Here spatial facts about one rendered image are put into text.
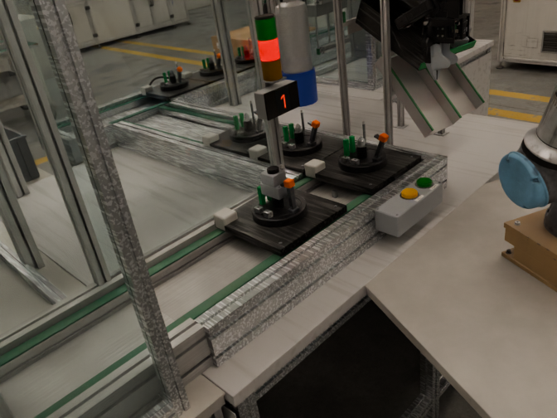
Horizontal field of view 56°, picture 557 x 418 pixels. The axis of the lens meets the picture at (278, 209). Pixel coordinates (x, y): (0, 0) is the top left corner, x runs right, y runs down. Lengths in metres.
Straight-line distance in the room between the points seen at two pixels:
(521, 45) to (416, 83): 4.10
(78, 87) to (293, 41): 1.71
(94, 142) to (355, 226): 0.72
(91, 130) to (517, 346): 0.84
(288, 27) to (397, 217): 1.27
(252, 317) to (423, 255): 0.47
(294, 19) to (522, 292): 1.53
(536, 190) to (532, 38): 4.72
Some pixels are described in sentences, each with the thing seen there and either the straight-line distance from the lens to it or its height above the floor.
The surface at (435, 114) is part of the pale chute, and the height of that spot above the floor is 1.03.
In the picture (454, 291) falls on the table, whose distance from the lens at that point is 1.22.
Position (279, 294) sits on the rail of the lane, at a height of 0.92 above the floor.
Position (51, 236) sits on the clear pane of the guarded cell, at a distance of 0.77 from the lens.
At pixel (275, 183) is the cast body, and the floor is 1.06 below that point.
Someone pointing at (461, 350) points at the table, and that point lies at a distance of 1.09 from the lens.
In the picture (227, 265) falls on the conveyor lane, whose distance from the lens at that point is 1.26.
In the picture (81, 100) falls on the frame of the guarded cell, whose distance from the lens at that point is 0.73.
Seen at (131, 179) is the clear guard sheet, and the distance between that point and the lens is 1.21.
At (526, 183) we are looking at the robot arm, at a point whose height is 1.12.
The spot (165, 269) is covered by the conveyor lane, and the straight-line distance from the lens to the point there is 1.26.
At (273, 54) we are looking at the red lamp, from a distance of 1.35.
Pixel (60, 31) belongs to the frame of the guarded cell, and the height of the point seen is 1.53.
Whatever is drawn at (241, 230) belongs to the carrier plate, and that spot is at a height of 0.97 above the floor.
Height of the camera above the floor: 1.62
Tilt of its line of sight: 29 degrees down
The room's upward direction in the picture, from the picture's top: 9 degrees counter-clockwise
